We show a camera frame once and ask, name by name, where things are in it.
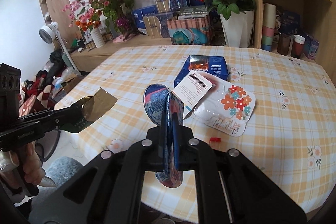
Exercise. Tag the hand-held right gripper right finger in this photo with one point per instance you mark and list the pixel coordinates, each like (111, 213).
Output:
(185, 150)

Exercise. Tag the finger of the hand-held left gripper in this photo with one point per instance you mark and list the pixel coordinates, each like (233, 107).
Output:
(68, 112)
(69, 127)

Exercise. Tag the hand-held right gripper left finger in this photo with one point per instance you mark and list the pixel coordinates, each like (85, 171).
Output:
(153, 150)

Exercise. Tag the gold foil wrapper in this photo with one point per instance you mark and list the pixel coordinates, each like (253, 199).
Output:
(101, 103)

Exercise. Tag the blue foil snack wrapper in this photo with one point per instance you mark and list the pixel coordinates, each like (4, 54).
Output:
(155, 100)

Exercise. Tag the blue cardboard box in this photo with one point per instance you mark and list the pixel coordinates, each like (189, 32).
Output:
(207, 66)

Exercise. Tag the person's left hand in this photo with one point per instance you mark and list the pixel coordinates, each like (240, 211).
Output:
(27, 161)

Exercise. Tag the small red plastic scrap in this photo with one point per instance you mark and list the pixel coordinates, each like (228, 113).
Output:
(215, 139)

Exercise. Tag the grey fluffy rug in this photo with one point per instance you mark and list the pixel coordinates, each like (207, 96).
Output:
(64, 171)

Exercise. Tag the white label card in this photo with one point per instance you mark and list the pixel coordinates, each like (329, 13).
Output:
(191, 87)

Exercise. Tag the wooden sideboard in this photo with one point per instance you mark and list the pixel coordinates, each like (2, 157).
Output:
(105, 56)

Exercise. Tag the floral white plastic tray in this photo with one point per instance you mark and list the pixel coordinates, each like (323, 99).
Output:
(236, 103)

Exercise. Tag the white ribbed vase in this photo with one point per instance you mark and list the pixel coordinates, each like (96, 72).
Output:
(97, 37)

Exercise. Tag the white standing fan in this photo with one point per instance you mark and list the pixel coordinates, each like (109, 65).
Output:
(47, 33)

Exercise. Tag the blue white box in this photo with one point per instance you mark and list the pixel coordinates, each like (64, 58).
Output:
(139, 19)

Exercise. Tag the pink teal dish set box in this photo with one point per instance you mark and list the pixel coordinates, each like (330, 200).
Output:
(189, 32)

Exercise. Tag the white flower pot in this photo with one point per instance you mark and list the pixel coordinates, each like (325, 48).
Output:
(236, 29)

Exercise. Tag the black flat box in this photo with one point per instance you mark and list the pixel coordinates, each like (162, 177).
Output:
(194, 11)

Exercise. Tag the brown glass cup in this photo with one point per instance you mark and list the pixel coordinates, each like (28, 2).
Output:
(284, 45)

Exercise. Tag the stack of pastel cups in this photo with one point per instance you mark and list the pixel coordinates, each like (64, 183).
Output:
(268, 29)

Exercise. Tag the red paper cup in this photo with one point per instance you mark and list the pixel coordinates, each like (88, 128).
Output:
(298, 48)

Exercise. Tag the small blue carton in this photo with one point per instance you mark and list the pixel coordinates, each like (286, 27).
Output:
(311, 47)

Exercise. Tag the dark blue gift box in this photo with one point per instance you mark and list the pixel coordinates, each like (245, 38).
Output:
(288, 19)

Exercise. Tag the wooden shelf unit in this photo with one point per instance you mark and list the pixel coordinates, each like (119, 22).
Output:
(323, 16)

